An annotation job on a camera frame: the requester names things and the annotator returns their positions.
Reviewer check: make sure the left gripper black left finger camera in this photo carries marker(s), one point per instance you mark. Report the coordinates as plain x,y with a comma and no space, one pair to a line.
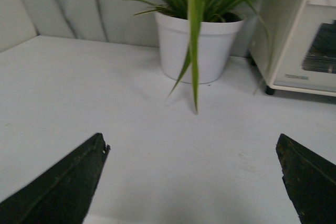
64,192

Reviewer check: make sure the grey fabric backdrop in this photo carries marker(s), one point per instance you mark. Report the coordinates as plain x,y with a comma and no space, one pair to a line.
118,21

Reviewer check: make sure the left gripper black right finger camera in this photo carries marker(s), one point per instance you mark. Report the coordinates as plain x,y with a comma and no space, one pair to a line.
309,180

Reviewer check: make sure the cream toaster oven body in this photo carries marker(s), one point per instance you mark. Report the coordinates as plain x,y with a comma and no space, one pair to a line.
276,17

